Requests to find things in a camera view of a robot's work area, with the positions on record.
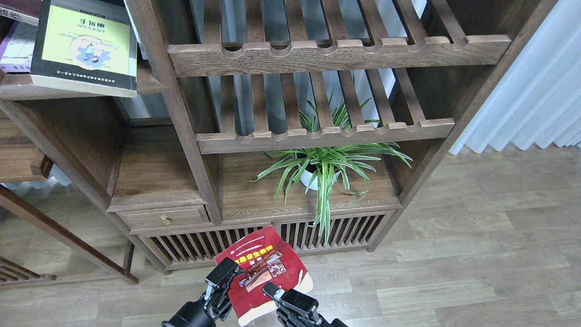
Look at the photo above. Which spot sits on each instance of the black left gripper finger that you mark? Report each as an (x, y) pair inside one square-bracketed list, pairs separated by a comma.
[(224, 273)]

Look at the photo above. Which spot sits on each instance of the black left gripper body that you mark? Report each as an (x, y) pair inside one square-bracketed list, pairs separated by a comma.
[(213, 305)]

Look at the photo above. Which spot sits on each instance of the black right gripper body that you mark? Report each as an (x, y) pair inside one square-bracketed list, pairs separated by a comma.
[(292, 318)]

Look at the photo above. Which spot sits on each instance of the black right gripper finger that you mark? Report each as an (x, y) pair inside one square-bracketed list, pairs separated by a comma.
[(291, 302)]

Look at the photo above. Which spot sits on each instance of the red paperback book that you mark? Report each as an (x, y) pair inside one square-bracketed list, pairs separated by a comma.
[(264, 257)]

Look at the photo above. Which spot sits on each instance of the dark spine book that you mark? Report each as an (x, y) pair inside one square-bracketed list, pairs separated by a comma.
[(85, 46)]

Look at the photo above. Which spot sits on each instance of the pale lavender paperback book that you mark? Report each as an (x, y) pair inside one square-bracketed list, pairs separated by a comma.
[(17, 48)]

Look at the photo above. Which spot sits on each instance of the maroon book white characters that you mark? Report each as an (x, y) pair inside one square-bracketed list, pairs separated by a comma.
[(27, 11)]

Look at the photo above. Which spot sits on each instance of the brass drawer knob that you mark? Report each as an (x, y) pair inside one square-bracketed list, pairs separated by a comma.
[(165, 219)]

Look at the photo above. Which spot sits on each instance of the white plant pot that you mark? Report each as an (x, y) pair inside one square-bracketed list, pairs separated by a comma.
[(310, 176)]

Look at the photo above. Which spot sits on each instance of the spider plant green leaves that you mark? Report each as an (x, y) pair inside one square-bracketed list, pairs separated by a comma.
[(293, 162)]

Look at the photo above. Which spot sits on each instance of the dark wooden bookshelf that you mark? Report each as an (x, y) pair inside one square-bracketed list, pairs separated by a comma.
[(241, 77)]

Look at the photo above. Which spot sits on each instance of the white sheer curtain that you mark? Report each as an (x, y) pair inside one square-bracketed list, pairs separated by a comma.
[(537, 102)]

